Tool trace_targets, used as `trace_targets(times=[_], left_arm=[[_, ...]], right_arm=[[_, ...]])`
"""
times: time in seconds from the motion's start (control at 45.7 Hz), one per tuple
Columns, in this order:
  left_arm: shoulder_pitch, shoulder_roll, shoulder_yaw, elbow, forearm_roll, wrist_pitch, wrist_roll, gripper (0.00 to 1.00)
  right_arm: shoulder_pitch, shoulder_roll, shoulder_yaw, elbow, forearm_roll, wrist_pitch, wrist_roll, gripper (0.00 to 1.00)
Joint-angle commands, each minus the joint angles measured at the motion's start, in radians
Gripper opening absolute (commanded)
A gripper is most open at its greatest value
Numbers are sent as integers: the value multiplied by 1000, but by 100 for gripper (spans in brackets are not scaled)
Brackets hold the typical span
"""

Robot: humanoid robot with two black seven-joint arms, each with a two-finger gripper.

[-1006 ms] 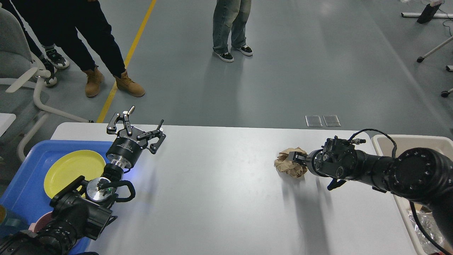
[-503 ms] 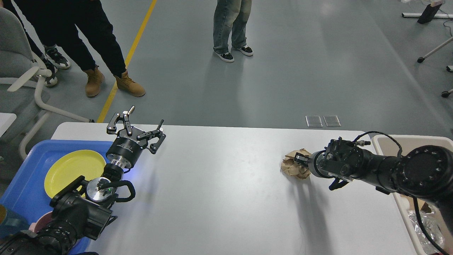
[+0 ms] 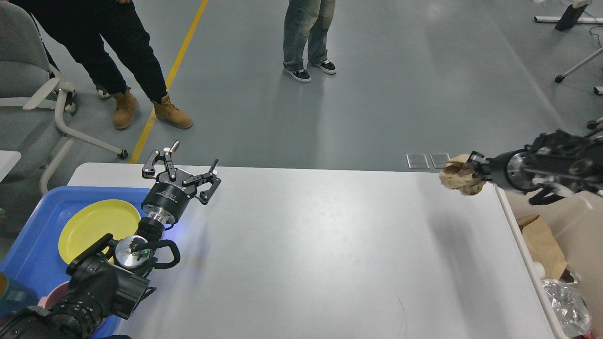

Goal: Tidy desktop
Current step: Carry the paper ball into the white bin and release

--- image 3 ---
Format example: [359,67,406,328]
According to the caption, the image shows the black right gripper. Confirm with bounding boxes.
[466,150,536,193]

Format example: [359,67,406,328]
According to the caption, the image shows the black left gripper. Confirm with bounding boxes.
[141,140,221,224]

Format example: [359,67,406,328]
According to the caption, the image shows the brown paper ball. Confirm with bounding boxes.
[439,154,486,196]

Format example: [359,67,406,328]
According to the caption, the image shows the yellow plate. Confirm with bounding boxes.
[58,199,141,264]

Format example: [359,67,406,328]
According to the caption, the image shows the brown paper bag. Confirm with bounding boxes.
[516,215,567,280]

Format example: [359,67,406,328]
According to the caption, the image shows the foil wrap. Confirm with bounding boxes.
[541,279,592,338]

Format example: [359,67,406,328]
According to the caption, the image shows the pink mug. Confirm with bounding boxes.
[37,281,69,310]

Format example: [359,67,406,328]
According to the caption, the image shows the white paper cup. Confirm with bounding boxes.
[532,261,546,280]

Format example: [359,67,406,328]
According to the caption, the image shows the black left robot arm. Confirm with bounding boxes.
[1,141,220,339]

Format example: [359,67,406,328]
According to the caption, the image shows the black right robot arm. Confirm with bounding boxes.
[466,126,603,205]

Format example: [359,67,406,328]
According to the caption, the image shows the metal floor socket plate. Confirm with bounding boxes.
[406,153,431,170]

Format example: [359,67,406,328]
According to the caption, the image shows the beige plastic bin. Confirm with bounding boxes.
[495,186,603,339]

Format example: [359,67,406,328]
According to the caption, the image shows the blue plastic tray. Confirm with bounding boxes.
[0,186,154,339]

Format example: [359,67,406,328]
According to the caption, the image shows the grey office chair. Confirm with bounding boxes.
[1,1,129,194]

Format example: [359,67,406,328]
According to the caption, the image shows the person black trousers brown boots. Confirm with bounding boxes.
[14,0,193,129]

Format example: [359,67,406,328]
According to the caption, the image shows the person faded jeans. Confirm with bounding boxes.
[283,0,337,83]

